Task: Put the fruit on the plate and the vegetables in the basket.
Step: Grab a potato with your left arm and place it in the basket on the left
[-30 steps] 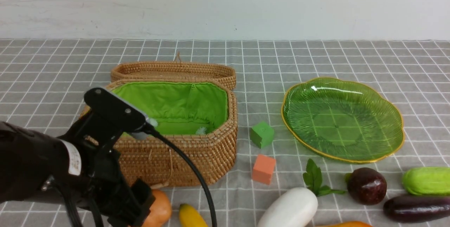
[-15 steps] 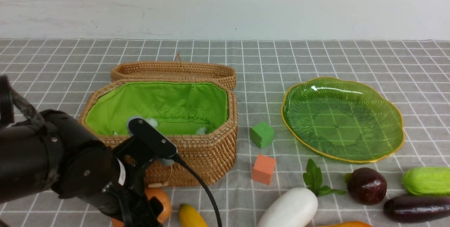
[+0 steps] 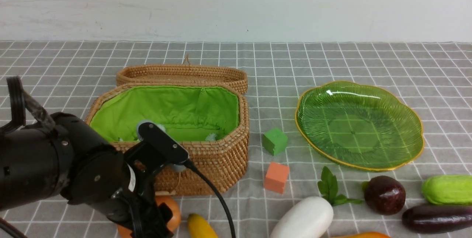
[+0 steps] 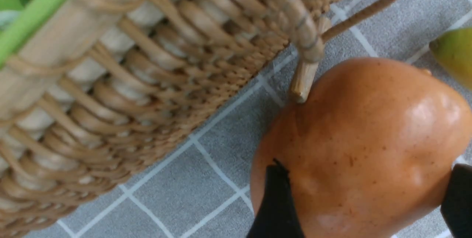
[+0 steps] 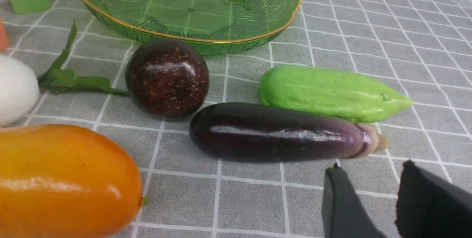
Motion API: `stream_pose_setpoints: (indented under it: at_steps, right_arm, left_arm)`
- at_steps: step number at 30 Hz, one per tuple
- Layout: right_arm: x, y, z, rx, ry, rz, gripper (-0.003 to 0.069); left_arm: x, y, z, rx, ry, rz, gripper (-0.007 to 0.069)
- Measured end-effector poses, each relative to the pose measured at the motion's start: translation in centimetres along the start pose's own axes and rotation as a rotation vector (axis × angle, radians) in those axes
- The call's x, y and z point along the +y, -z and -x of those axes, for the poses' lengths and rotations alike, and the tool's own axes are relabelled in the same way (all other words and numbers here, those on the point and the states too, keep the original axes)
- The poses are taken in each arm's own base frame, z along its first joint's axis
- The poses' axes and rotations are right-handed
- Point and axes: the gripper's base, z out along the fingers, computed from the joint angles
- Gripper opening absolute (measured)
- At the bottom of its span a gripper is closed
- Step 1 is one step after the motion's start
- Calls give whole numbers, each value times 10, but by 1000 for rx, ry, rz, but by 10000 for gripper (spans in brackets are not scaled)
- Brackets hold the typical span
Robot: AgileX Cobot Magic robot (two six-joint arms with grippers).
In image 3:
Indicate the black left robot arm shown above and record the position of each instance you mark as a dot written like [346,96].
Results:
[45,155]

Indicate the woven wicker basket green lining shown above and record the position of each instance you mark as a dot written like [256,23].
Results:
[210,120]

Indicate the dark purple eggplant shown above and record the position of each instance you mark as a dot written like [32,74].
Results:
[435,219]

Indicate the orange carrot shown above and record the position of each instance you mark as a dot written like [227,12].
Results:
[371,234]

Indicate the woven wicker basket lid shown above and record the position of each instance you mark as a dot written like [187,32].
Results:
[183,73]

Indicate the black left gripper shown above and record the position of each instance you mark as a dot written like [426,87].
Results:
[126,189]

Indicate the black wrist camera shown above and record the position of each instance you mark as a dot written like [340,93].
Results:
[171,151]

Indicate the light green cucumber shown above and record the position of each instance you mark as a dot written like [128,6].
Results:
[448,190]

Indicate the yellow banana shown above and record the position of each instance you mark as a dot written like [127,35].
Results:
[198,227]

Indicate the green foam cube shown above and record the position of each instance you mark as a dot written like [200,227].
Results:
[275,141]

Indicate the grey checked tablecloth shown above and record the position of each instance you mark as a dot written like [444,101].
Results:
[434,79]

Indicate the orange foam cube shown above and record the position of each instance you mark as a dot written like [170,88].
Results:
[276,177]

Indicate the dark purple round fruit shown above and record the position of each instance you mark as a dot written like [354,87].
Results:
[384,195]

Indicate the white radish with green leaves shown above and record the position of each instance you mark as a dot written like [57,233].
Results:
[311,217]

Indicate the brown potato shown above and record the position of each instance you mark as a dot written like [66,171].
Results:
[173,216]

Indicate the green glass leaf plate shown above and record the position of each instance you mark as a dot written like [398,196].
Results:
[359,126]

